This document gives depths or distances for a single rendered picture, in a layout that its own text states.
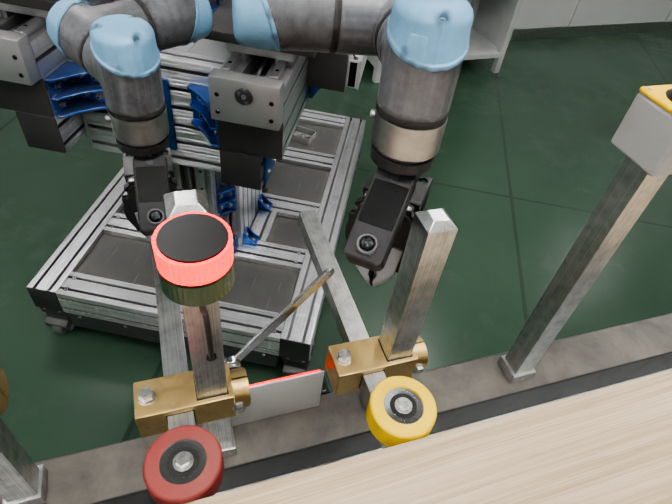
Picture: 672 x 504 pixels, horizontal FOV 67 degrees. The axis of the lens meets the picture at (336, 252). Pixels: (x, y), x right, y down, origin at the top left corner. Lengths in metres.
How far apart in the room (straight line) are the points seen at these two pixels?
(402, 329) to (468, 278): 1.44
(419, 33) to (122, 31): 0.37
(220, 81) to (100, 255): 0.94
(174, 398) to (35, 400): 1.14
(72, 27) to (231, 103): 0.33
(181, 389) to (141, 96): 0.37
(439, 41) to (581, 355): 0.71
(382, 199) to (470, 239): 1.71
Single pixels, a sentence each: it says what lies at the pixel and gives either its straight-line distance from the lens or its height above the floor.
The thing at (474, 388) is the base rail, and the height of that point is 0.70.
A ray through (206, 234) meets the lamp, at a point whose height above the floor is 1.17.
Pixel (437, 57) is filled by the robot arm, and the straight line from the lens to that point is 0.49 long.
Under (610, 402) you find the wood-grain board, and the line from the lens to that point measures 0.75.
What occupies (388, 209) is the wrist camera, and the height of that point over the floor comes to 1.10.
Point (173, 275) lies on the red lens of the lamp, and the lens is 0.40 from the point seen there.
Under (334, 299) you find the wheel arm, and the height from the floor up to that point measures 0.85.
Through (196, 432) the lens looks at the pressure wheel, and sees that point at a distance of 0.60.
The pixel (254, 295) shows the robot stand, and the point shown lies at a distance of 1.61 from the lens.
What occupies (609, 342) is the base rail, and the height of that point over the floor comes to 0.70.
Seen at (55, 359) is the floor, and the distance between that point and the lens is 1.84.
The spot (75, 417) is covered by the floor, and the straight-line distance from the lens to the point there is 1.71.
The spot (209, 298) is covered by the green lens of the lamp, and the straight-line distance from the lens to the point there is 0.42.
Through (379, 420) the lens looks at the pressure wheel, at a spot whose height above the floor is 0.91.
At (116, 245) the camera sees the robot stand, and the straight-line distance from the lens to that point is 1.81.
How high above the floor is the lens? 1.45
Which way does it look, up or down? 45 degrees down
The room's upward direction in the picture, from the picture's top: 8 degrees clockwise
